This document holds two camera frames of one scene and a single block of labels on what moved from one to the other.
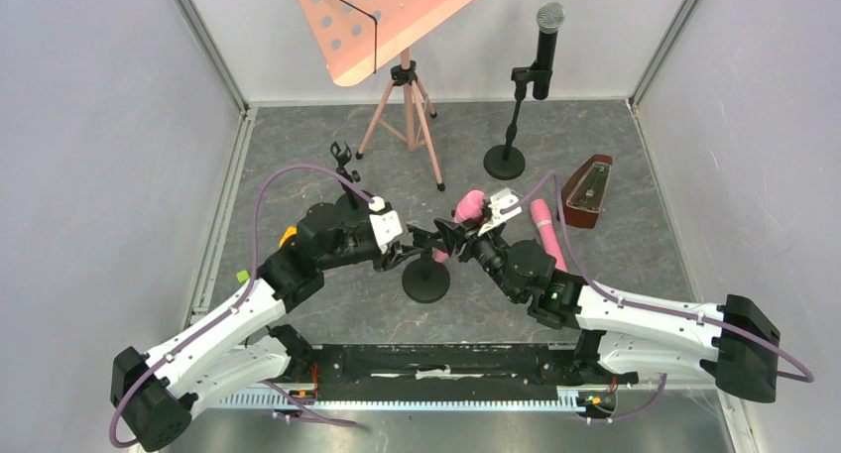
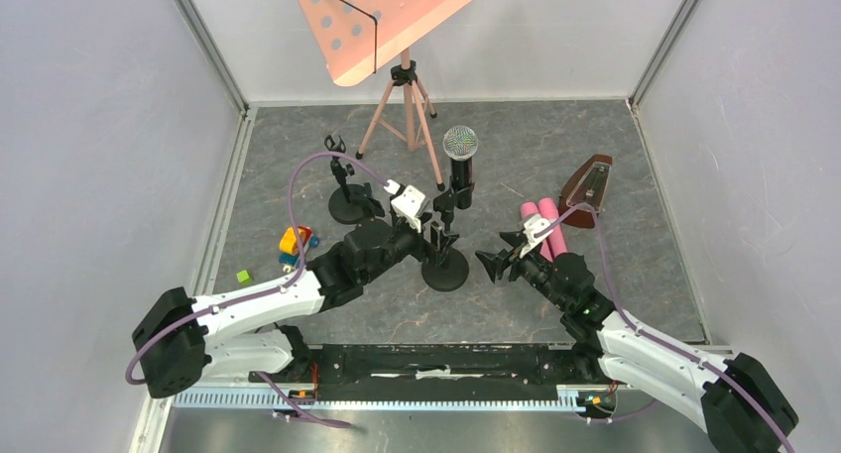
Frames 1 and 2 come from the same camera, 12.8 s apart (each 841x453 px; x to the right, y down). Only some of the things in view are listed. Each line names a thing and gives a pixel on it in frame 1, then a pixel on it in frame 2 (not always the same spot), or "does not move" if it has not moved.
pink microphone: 469,207 -> 529,208
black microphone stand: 507,162 -> 447,268
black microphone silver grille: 550,17 -> 460,144
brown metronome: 583,193 does not move
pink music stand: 359,24 does not move
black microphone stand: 426,280 -> 373,205
